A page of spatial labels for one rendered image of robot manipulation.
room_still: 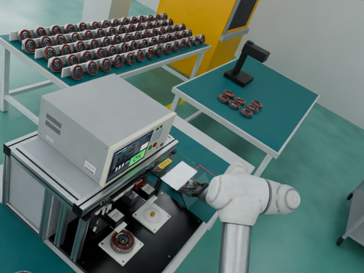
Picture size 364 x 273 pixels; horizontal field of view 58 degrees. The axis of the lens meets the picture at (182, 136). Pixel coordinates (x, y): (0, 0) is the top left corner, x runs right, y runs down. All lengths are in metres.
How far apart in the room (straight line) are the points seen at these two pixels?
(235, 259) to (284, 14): 5.58
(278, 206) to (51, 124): 0.93
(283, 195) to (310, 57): 5.30
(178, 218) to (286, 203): 0.78
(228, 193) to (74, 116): 0.65
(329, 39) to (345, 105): 1.19
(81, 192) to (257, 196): 0.65
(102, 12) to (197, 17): 1.43
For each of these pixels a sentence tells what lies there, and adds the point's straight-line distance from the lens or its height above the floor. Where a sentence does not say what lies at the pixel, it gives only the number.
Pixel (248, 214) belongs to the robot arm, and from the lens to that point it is 1.15.
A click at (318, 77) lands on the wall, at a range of 6.42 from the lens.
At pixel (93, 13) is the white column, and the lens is 5.43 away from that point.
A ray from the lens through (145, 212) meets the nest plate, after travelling 1.76.
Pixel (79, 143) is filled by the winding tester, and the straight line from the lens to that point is 1.33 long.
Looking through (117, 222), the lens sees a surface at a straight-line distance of 1.51.
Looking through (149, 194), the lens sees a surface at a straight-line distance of 1.66.
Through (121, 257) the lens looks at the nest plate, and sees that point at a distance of 1.58.
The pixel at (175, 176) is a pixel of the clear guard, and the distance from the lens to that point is 1.58.
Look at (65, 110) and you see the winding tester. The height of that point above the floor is 1.32.
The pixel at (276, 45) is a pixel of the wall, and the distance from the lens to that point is 6.48.
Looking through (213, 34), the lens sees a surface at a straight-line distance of 4.84.
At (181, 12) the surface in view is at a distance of 5.06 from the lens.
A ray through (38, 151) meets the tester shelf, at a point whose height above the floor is 1.11.
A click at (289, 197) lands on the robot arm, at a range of 1.20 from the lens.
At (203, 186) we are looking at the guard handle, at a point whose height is 1.06.
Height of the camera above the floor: 2.10
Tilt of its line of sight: 34 degrees down
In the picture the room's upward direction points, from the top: 23 degrees clockwise
